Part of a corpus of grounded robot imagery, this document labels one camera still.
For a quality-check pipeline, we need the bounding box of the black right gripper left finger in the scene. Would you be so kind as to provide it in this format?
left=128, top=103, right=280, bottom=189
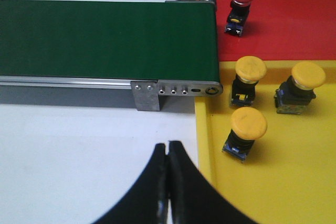
left=95, top=143, right=167, bottom=224

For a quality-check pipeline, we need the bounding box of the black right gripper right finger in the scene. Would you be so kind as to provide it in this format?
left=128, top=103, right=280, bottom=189
left=168, top=141, right=255, bottom=223

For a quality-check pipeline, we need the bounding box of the yellow mushroom push button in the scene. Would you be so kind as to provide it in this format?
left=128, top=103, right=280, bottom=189
left=230, top=56, right=267, bottom=107
left=222, top=107, right=268, bottom=162
left=274, top=61, right=326, bottom=115

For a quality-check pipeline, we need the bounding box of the red mushroom push button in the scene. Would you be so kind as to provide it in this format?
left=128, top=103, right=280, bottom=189
left=224, top=0, right=253, bottom=37

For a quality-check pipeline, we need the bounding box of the yellow plastic tray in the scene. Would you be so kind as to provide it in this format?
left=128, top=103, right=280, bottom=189
left=195, top=60, right=335, bottom=223

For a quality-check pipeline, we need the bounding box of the steel right end plate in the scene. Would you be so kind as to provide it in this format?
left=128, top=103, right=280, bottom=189
left=157, top=80, right=223, bottom=97

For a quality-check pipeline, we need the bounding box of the green conveyor belt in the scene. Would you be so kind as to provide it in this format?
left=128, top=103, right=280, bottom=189
left=1, top=0, right=219, bottom=82

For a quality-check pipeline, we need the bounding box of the red plastic tray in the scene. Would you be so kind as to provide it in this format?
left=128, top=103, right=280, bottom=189
left=216, top=0, right=335, bottom=61

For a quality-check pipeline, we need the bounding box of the steel conveyor support bracket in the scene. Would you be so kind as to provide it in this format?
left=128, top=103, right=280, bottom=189
left=131, top=81, right=160, bottom=112

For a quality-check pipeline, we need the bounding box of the aluminium conveyor side rail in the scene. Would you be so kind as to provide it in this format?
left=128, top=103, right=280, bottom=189
left=1, top=76, right=132, bottom=90

